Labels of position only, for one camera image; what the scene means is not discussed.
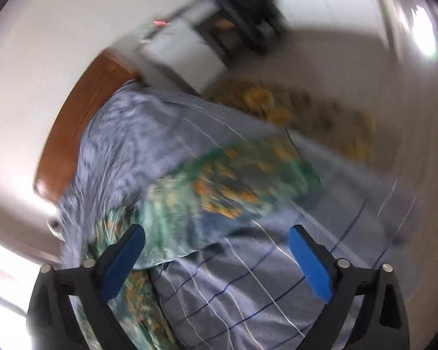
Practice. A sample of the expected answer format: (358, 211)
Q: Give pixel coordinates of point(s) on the dark chair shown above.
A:
(237, 29)

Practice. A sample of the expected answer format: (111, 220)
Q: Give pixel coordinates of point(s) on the bed with blue checked sheet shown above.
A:
(241, 299)

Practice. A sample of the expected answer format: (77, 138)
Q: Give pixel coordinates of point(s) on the patterned floor rug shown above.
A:
(306, 113)

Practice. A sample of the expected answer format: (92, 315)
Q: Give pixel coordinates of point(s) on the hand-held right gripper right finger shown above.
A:
(313, 264)

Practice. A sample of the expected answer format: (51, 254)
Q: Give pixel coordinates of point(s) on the green printed silky garment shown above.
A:
(204, 197)

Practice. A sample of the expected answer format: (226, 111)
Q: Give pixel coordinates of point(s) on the white desk with drawers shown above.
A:
(182, 54)

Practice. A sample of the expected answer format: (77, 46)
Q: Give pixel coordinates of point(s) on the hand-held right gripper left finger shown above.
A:
(121, 262)

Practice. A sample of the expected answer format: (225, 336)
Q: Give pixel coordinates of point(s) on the wooden headboard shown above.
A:
(76, 116)

